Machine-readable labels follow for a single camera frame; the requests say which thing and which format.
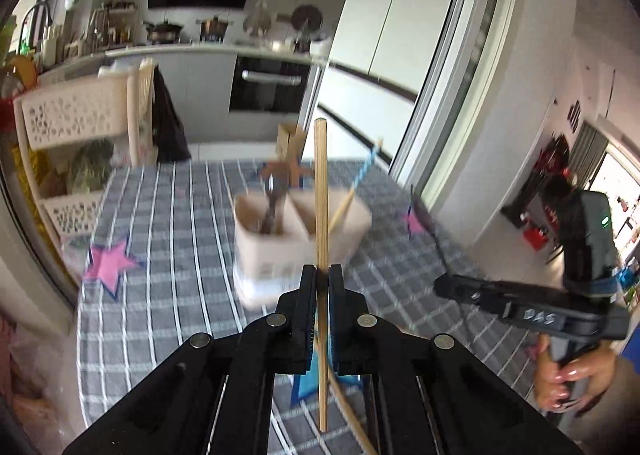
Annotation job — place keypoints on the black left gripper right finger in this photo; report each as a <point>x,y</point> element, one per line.
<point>430,396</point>

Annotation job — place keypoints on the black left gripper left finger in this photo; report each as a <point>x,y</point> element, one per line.
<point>212,396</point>

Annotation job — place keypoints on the plain wooden chopstick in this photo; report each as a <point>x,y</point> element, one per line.
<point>322,261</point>
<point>350,417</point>

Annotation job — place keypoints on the dark translucent plastic spoon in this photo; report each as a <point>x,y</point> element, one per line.
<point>418,209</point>

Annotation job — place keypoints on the kitchen faucet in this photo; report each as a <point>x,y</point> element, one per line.
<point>38,15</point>

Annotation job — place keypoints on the person's right hand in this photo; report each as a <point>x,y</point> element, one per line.
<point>552,394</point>

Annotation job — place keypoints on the grey checked tablecloth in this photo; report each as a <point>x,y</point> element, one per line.
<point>177,223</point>

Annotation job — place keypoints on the beige plastic utensil holder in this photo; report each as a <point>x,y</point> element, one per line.
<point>267,265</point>

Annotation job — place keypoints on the blue patterned chopstick in holder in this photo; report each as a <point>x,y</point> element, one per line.
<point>339,214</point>

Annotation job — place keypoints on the black bag on rack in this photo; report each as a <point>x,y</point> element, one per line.
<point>167,130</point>

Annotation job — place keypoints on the cardboard box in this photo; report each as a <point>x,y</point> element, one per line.
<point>290,145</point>

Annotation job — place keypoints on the beige plastic storage rack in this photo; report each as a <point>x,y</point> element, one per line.
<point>115,107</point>

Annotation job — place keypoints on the black built-in oven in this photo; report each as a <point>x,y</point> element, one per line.
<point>267,85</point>

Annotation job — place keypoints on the white refrigerator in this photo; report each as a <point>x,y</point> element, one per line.
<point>376,68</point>

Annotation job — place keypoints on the copper cooking pot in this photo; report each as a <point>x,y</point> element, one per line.
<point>213,29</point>

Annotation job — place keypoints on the black wok on stove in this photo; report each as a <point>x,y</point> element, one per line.
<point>162,33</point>

